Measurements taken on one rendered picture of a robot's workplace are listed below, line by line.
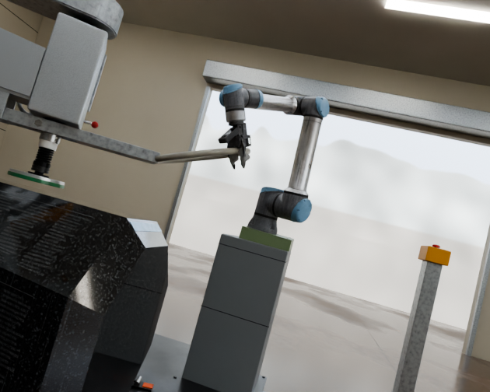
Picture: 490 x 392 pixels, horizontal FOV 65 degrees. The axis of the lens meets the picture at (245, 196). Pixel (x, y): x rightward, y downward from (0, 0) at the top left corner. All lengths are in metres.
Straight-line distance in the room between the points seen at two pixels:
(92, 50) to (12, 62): 0.31
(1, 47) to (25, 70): 0.11
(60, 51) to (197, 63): 5.50
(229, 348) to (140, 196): 4.88
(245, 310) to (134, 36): 6.41
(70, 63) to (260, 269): 1.38
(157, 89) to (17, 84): 5.55
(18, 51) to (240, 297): 1.57
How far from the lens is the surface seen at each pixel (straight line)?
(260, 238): 2.23
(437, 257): 2.27
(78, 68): 1.79
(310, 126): 2.26
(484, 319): 6.72
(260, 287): 2.19
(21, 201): 1.54
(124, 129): 7.26
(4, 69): 1.82
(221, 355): 2.30
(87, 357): 1.29
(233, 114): 1.74
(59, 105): 1.76
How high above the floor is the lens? 0.92
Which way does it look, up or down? 5 degrees up
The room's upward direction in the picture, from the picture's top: 15 degrees clockwise
